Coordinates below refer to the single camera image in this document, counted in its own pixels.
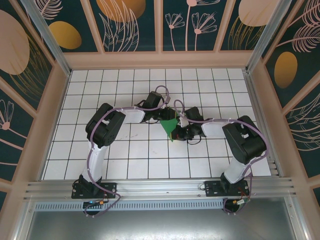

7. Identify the green paper sheet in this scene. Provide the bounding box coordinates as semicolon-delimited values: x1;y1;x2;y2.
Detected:
159;118;179;144

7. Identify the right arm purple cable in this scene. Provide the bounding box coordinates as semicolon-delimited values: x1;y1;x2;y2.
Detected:
174;99;267;216

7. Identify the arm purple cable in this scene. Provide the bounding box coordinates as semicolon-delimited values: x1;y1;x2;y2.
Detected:
174;99;267;216
87;85;171;218

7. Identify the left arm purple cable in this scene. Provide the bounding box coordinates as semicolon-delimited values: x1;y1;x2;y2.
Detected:
87;85;171;218

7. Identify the long aluminium mounting rail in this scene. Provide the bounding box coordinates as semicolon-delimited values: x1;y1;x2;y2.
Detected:
23;177;297;201

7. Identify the aluminium side rail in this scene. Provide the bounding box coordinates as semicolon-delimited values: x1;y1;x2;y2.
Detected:
243;71;285;177

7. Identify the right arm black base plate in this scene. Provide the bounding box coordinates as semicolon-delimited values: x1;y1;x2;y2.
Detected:
204;180;250;198

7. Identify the grey slotted cable duct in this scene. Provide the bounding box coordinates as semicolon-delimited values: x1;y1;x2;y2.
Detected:
33;201;227;211

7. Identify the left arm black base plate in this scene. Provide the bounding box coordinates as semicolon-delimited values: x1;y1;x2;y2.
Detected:
71;182;118;200

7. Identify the aluminium frame post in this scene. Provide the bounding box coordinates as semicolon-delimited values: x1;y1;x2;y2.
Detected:
19;0;73;77
244;0;293;73

